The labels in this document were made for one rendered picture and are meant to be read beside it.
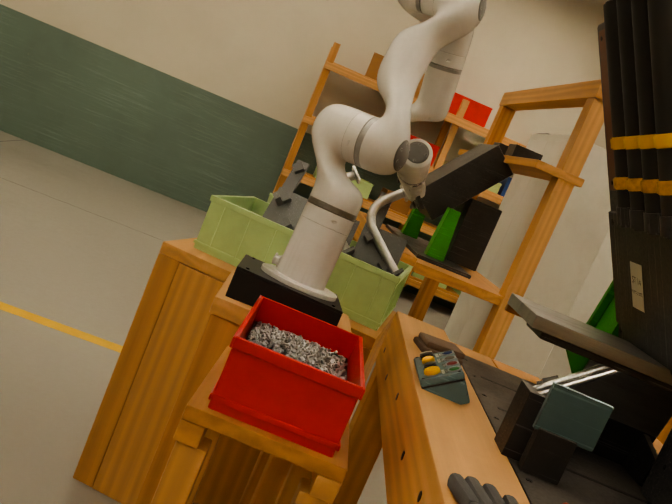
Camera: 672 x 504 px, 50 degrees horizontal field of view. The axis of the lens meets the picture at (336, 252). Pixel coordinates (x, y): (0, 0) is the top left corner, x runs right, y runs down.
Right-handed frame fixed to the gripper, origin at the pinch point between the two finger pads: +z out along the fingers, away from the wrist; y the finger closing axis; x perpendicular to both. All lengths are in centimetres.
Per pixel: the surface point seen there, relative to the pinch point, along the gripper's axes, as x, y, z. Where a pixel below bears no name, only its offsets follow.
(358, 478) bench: 49, -69, -13
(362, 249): 18.0, -6.3, 17.9
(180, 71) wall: 55, 370, 496
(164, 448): 84, -44, -47
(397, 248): 7.6, -10.7, 18.1
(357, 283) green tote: 26.3, -20.1, -4.0
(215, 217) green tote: 56, 16, -3
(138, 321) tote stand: 89, -3, 1
